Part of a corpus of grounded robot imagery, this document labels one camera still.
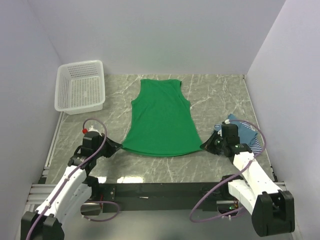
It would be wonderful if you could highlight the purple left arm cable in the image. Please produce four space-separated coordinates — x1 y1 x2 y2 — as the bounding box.
24 118 121 240

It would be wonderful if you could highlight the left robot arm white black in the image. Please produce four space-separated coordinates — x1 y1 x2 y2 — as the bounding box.
20 130 123 240

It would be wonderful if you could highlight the teal tank top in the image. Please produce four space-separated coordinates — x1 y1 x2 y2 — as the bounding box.
231 121 258 147

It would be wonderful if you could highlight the green tank top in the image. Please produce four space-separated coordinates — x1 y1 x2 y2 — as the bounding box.
122 79 202 157

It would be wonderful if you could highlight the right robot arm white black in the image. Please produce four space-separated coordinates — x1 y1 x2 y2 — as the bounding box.
193 119 295 237

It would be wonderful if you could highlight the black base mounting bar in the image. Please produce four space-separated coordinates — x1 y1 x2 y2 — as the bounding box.
89 182 218 212

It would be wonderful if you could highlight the white plastic laundry basket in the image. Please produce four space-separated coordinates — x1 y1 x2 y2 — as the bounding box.
54 60 106 115

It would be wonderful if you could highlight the blue white striped tank top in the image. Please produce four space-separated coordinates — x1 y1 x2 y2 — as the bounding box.
213 121 263 154

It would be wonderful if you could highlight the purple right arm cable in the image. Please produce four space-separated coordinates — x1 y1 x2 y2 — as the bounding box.
189 119 266 223

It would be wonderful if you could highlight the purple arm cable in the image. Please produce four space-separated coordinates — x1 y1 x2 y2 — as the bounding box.
24 118 121 240
189 119 266 223

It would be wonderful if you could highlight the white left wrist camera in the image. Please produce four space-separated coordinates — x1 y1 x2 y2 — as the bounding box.
82 125 103 138

